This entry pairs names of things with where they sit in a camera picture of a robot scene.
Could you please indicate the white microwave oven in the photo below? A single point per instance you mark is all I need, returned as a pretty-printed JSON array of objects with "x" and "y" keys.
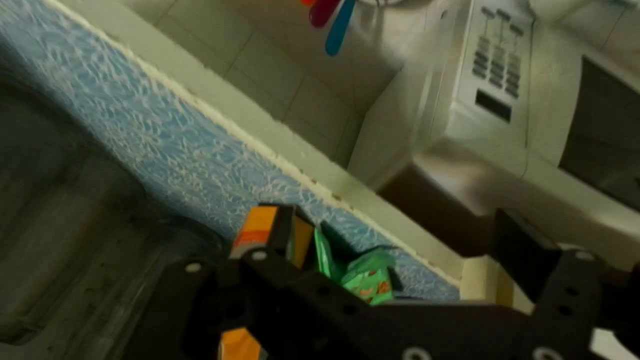
[{"x": 532, "y": 132}]

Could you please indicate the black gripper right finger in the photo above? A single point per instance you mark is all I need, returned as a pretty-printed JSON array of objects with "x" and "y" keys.
[{"x": 567, "y": 300}]

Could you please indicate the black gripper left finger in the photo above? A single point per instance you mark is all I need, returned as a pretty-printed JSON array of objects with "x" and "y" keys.
[{"x": 280, "y": 307}]

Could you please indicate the green packet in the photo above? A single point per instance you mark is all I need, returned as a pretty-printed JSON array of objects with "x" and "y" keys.
[{"x": 366, "y": 276}]

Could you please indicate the red plastic utensil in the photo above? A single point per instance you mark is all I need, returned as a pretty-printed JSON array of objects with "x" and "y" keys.
[{"x": 323, "y": 13}]

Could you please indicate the orange carton box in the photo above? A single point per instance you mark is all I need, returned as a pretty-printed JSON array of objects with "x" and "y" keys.
[{"x": 263, "y": 227}]

